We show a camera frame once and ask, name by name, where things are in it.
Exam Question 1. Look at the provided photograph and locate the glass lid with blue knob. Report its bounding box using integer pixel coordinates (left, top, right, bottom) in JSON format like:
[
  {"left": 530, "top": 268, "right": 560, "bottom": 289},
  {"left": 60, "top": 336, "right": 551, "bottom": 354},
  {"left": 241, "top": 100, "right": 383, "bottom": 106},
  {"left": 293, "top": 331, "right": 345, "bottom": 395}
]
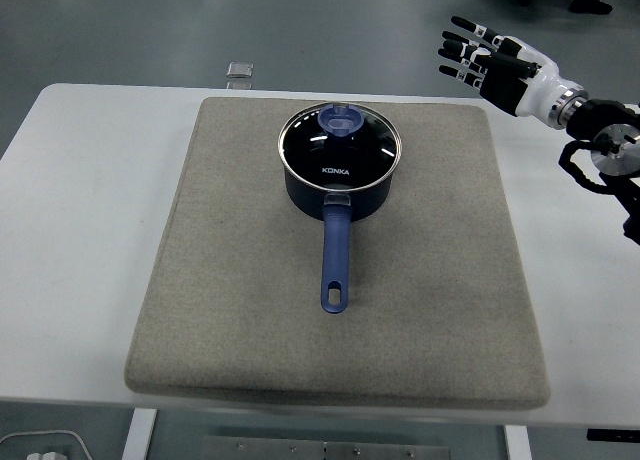
[{"left": 277, "top": 103, "right": 403, "bottom": 192}]

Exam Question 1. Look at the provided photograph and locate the white table leg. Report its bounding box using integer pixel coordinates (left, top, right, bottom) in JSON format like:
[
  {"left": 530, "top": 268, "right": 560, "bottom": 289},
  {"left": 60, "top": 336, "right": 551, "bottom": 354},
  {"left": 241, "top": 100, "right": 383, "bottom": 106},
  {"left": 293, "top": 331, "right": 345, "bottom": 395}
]
[
  {"left": 503, "top": 424, "right": 532, "bottom": 460},
  {"left": 121, "top": 408, "right": 159, "bottom": 460}
]

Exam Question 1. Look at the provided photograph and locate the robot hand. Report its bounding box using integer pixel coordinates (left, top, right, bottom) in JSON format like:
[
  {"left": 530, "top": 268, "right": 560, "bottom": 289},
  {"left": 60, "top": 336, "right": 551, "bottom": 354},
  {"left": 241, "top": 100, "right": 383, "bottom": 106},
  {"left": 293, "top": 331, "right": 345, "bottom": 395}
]
[{"left": 437, "top": 15, "right": 584, "bottom": 127}]

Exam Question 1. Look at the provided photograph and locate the grey-brown fabric mat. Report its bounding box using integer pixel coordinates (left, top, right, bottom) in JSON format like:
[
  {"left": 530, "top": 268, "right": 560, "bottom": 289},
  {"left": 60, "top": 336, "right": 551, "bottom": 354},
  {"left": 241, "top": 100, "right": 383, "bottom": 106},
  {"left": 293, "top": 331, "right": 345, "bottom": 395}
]
[{"left": 123, "top": 96, "right": 552, "bottom": 411}]

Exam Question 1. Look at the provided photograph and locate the dark blue saucepan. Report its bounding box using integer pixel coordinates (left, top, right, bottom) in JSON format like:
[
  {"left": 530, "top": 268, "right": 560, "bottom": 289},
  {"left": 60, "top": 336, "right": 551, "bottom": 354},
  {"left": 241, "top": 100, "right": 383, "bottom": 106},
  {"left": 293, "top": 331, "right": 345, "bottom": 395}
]
[{"left": 280, "top": 149, "right": 401, "bottom": 315}]

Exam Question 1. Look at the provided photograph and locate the grey metal plate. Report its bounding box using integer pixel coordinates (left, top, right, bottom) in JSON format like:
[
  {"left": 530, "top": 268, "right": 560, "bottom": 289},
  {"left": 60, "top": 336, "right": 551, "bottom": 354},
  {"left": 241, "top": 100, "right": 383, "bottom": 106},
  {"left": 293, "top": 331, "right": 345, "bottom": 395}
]
[{"left": 202, "top": 434, "right": 451, "bottom": 460}]

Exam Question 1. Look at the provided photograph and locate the white cable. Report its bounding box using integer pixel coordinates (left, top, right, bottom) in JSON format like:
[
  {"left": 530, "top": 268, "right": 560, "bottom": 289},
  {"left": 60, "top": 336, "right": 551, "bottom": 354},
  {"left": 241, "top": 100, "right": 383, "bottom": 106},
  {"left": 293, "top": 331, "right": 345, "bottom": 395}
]
[{"left": 0, "top": 429, "right": 94, "bottom": 460}]

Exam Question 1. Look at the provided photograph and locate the black bar under table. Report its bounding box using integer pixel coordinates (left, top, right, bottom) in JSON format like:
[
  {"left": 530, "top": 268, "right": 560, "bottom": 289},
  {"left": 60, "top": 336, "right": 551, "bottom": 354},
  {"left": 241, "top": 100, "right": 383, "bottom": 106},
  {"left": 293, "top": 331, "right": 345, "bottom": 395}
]
[{"left": 585, "top": 428, "right": 640, "bottom": 442}]

